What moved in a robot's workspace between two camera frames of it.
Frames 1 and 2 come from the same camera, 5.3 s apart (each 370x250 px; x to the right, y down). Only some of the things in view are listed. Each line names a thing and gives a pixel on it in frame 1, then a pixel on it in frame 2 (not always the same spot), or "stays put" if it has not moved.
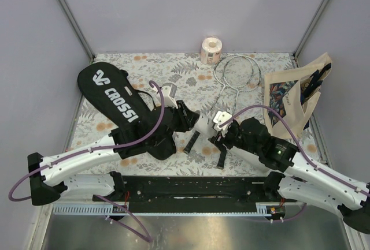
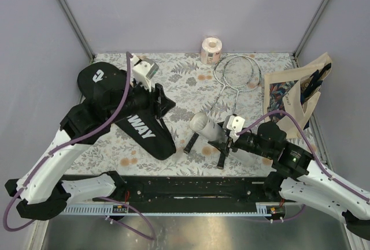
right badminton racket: [241, 74] stays put
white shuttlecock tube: [204, 126] stays put
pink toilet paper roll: [211, 51] stays put
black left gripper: [188, 118] to [159, 103]
